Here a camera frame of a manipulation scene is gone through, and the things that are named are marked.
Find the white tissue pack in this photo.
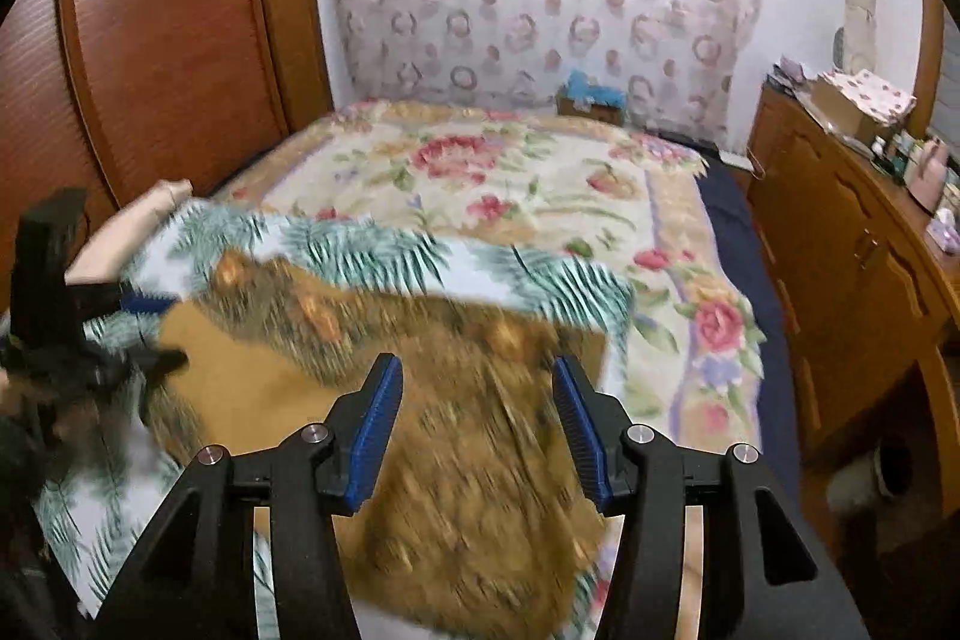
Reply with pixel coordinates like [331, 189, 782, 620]
[928, 212, 960, 255]

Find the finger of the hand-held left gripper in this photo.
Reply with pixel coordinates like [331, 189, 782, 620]
[111, 347, 190, 380]
[69, 282, 179, 317]

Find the pink kettle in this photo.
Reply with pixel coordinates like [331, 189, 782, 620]
[906, 137, 950, 210]

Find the pile of papers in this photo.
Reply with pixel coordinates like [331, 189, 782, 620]
[765, 56, 815, 94]

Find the wooden dresser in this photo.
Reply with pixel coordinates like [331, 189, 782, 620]
[746, 77, 960, 483]

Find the navy bed sheet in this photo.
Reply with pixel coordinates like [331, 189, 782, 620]
[694, 156, 803, 483]

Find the wooden window frame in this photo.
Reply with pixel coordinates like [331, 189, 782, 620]
[911, 0, 946, 139]

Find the palm leaf print sheet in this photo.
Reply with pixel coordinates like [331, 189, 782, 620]
[34, 201, 638, 640]

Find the dark green jar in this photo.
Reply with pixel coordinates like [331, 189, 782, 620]
[881, 134, 912, 184]

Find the white round bin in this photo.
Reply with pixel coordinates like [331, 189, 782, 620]
[825, 441, 916, 513]

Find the brown sunflower print shirt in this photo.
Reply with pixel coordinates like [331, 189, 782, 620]
[142, 250, 608, 633]

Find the floral blanket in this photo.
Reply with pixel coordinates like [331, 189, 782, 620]
[214, 100, 766, 453]

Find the cardboard box with patterned cloth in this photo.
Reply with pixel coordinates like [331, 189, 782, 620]
[817, 68, 917, 125]

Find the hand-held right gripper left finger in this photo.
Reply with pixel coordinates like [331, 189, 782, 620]
[94, 353, 406, 640]

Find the box with blue filling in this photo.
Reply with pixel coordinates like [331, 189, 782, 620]
[556, 68, 627, 125]

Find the reddish wooden wardrobe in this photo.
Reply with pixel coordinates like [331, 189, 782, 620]
[0, 0, 335, 326]

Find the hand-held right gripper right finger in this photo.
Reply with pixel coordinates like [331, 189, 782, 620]
[551, 355, 871, 640]

